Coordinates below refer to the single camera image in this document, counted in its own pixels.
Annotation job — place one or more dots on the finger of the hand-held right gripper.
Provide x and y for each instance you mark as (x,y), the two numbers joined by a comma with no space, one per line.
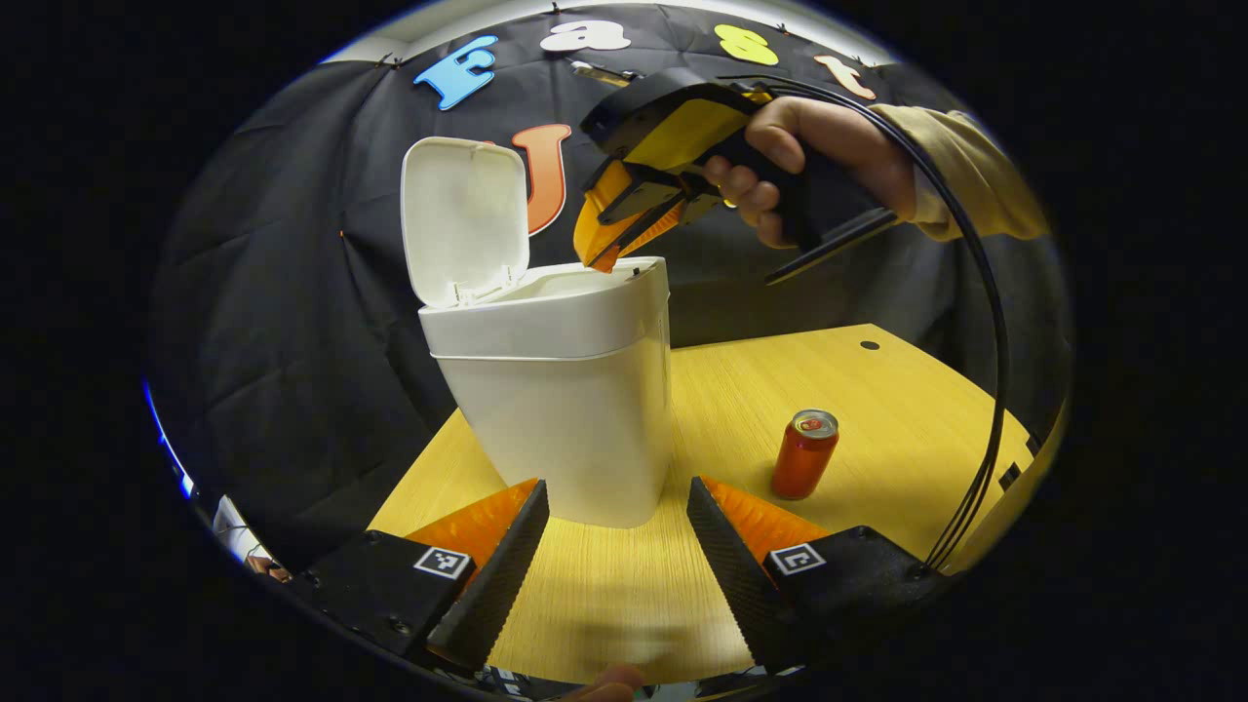
(658,219)
(595,229)

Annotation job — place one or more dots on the white side table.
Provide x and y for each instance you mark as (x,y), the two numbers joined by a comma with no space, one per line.
(232,526)

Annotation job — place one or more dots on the wooden desktop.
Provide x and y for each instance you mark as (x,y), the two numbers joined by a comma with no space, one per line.
(877,409)

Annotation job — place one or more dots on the red pop can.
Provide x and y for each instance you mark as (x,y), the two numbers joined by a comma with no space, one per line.
(804,463)

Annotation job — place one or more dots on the white desktop garbage bin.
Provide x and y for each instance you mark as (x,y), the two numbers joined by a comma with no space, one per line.
(565,409)

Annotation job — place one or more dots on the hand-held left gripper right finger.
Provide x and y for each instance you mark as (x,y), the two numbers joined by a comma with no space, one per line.
(736,575)

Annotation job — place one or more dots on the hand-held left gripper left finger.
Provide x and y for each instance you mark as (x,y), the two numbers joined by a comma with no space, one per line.
(502,575)

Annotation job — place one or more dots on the black backdrop cloth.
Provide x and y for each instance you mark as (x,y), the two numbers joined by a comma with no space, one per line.
(292,292)

